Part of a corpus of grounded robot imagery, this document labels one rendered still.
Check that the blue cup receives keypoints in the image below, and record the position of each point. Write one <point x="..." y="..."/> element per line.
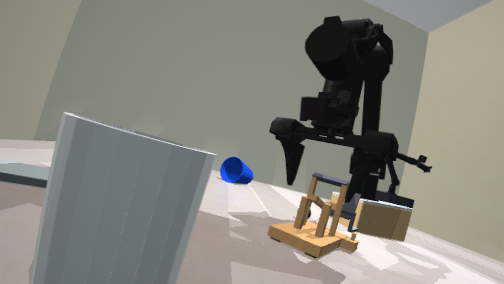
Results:
<point x="233" y="170"/>

